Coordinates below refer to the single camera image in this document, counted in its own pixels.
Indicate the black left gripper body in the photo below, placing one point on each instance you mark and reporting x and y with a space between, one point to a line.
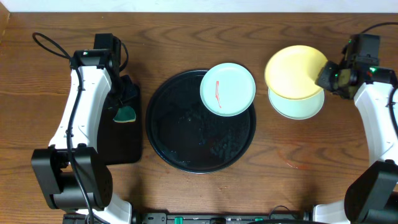
125 94

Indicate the yellow plate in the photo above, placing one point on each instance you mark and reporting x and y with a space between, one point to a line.
291 72

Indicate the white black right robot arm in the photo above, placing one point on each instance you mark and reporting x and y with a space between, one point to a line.
371 198

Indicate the black rectangular sponge tray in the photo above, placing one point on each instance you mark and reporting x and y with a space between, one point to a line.
120 143

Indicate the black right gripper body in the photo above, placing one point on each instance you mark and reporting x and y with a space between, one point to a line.
329 77

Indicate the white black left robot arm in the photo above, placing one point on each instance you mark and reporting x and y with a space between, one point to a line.
70 172

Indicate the light blue plate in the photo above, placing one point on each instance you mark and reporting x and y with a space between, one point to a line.
297 109

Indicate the green scrubbing sponge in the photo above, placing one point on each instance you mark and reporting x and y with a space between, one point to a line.
125 114

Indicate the round black serving tray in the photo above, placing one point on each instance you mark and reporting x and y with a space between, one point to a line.
189 137

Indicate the light green plate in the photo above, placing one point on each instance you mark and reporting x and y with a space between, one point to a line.
227 89

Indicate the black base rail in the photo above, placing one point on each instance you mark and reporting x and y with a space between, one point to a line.
163 218

